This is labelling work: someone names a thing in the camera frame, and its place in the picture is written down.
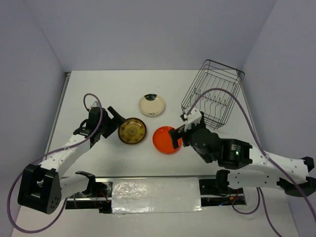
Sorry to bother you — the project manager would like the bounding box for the yellow patterned plate brown rim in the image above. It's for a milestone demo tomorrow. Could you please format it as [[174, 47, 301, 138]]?
[[118, 118, 145, 145]]

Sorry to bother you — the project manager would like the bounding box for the cream plate floral print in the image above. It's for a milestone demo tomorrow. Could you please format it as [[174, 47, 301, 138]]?
[[139, 94, 165, 117]]

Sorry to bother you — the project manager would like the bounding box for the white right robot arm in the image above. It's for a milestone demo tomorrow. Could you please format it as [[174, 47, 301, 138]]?
[[169, 124, 316, 197]]

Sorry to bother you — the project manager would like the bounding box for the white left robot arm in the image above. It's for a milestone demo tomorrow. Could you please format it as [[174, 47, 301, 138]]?
[[17, 107, 126, 214]]

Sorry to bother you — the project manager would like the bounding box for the silver foil tape cover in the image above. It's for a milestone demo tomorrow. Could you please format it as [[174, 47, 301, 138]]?
[[111, 177, 202, 214]]

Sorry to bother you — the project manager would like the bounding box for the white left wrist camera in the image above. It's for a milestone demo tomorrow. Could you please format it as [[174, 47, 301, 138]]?
[[89, 101, 101, 110]]

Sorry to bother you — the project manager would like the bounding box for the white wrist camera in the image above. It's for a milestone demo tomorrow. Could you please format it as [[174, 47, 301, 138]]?
[[89, 101, 101, 110], [180, 109, 202, 131]]

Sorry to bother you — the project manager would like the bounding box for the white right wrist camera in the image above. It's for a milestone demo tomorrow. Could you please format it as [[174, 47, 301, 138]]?
[[180, 109, 202, 131]]

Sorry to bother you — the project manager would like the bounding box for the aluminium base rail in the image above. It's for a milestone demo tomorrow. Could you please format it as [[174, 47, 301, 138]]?
[[68, 176, 243, 208]]

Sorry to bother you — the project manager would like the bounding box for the aluminium table edge rail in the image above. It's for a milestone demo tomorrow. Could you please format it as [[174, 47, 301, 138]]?
[[44, 72, 71, 154]]

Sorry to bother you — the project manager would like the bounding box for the grey wire dish rack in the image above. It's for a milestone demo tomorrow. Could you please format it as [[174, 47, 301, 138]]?
[[181, 59, 245, 129]]

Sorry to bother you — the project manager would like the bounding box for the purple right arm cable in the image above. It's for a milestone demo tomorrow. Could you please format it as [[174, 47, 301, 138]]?
[[185, 88, 316, 237]]

